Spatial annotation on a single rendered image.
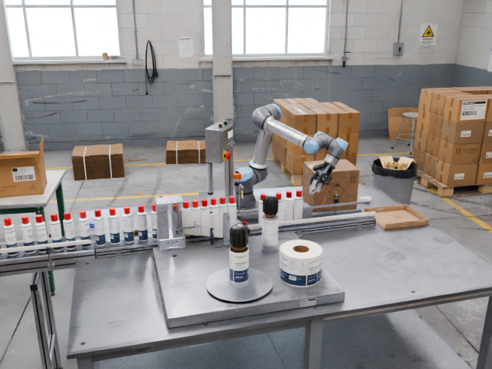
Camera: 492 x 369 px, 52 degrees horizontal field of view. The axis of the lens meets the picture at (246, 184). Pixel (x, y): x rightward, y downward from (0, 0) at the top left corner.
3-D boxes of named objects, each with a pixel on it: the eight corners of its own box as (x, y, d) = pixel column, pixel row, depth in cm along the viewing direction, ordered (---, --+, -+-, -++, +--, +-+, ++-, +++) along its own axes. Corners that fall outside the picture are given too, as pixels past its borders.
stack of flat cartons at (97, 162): (73, 181, 645) (70, 157, 634) (76, 168, 694) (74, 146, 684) (125, 177, 659) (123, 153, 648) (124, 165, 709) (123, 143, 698)
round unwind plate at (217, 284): (213, 307, 216) (213, 305, 216) (200, 273, 244) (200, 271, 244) (281, 297, 224) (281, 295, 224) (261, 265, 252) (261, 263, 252)
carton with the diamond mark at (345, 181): (312, 212, 325) (314, 172, 316) (302, 199, 347) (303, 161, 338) (356, 209, 330) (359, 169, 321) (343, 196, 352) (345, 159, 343)
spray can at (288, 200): (285, 225, 297) (286, 192, 291) (282, 222, 302) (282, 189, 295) (293, 225, 299) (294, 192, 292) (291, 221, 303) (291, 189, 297)
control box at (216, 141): (205, 162, 279) (204, 128, 273) (217, 154, 294) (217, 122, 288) (222, 164, 276) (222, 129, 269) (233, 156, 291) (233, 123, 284)
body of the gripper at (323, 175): (317, 181, 289) (327, 162, 287) (311, 176, 297) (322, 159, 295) (327, 187, 291) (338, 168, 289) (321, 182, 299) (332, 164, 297)
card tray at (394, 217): (384, 230, 304) (385, 224, 302) (364, 214, 327) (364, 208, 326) (428, 225, 311) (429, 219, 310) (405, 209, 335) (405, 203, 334)
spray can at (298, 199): (295, 225, 299) (296, 192, 292) (292, 221, 304) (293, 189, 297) (303, 223, 300) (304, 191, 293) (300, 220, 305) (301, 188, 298)
